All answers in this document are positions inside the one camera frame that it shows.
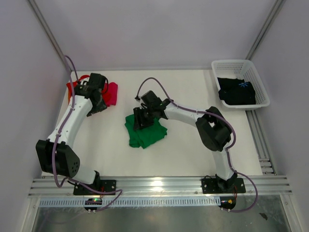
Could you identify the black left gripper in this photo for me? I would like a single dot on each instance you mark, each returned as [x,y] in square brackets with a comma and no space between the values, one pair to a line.
[101,107]

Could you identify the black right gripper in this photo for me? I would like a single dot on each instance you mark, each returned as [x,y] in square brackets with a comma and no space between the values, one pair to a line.
[140,122]

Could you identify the green t shirt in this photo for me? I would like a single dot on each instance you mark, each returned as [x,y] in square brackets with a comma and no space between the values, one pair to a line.
[145,137]

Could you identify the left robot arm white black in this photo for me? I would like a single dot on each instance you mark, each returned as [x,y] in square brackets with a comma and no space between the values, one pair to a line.
[55,154]

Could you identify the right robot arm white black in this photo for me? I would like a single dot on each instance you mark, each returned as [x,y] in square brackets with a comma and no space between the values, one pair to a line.
[212,128]

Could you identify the orange folded t shirt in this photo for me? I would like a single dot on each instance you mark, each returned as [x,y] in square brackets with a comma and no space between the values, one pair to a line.
[69,96]

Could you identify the black t shirt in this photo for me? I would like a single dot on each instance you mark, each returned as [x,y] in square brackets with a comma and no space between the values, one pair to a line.
[236,91]

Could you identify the left black controller board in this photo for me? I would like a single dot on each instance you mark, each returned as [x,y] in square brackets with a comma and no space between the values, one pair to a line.
[92,204]

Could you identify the black controller board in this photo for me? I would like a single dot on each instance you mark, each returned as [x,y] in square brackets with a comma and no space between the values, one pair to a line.
[92,204]
[227,203]

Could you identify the right black controller board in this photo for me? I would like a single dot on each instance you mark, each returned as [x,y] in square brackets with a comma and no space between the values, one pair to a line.
[227,203]

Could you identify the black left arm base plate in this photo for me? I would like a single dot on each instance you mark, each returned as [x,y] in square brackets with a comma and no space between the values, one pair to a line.
[103,185]

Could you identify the grey slotted cable duct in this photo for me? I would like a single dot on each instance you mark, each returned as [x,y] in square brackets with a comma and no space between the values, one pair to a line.
[134,201]

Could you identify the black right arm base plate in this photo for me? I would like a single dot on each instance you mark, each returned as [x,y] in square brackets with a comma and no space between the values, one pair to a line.
[216,185]

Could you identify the aluminium mounting rail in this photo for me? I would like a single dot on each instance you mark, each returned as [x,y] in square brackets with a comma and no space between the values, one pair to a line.
[159,186]

